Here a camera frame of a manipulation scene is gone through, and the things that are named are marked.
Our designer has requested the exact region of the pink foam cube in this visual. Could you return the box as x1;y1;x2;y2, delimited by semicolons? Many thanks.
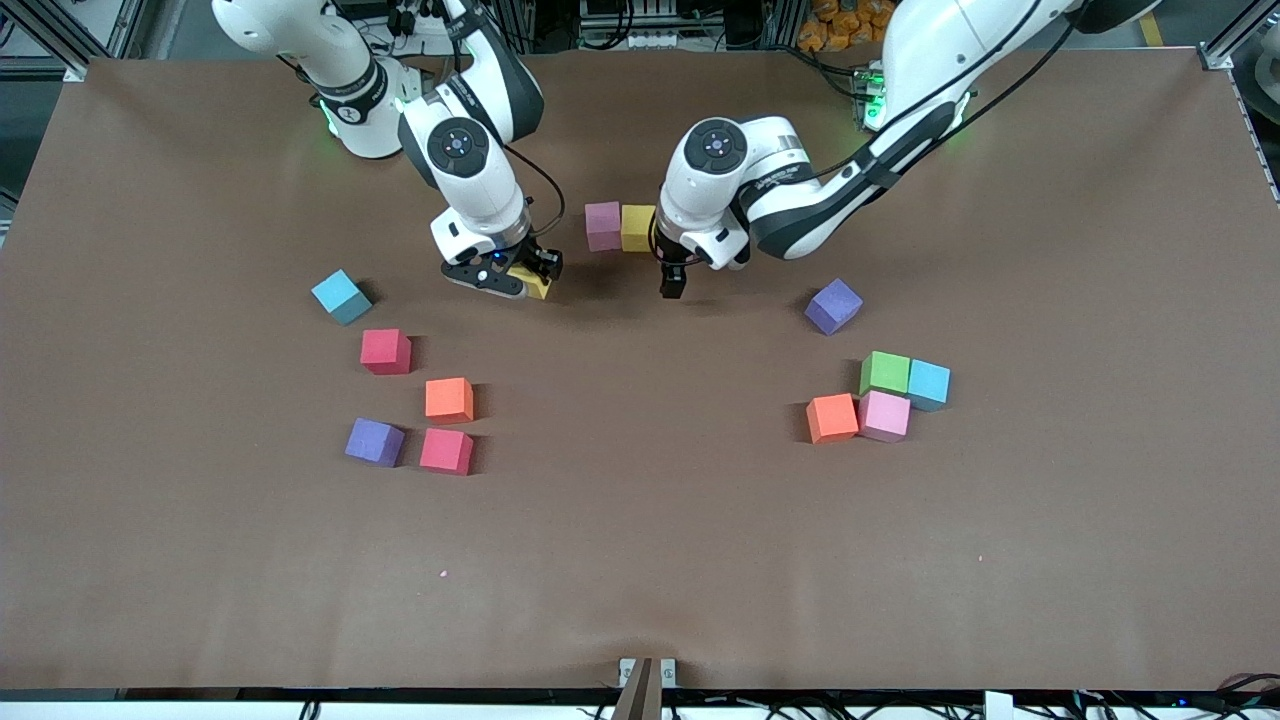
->
585;201;623;253
858;390;912;443

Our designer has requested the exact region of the orange foam cube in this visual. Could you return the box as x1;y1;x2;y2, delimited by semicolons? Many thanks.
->
806;393;860;445
425;377;475;425

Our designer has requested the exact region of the purple foam cube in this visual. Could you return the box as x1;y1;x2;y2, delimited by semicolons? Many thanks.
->
345;417;406;468
804;278;864;336

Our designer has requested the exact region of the red foam cube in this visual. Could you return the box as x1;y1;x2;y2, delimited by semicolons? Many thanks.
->
419;427;475;476
360;328;413;376

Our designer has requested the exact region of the blue foam cube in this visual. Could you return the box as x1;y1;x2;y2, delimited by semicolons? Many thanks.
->
907;360;952;412
311;269;373;326

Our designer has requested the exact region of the green foam cube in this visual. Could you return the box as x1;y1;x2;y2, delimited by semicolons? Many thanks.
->
860;351;912;398

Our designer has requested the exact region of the grey electronics unit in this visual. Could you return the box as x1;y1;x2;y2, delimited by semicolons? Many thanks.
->
580;0;681;51

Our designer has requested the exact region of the white power strip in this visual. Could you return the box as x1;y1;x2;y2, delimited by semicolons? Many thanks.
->
385;0;456;36

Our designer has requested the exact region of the pile of orange fruit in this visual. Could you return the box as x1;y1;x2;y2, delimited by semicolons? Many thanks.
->
797;0;901;53

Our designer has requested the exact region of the white perforated strip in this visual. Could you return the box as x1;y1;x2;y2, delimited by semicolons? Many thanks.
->
1228;75;1280;206

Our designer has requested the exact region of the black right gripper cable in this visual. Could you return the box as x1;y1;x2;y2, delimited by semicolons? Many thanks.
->
500;143;568;256

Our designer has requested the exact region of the grey metal bracket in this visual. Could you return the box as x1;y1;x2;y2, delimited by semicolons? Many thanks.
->
612;657;678;720

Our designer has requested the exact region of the aluminium frame post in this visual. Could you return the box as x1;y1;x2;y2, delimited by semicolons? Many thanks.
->
1198;0;1280;73
0;0;113;83

